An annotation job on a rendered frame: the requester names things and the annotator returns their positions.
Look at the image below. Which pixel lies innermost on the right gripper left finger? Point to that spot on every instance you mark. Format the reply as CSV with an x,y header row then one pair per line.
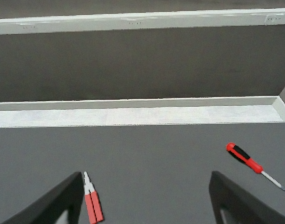
x,y
64,201

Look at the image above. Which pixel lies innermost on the red and black screwdriver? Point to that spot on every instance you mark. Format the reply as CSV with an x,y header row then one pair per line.
x,y
242,156

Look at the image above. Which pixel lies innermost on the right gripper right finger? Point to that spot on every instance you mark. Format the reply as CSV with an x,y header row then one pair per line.
x,y
234,205

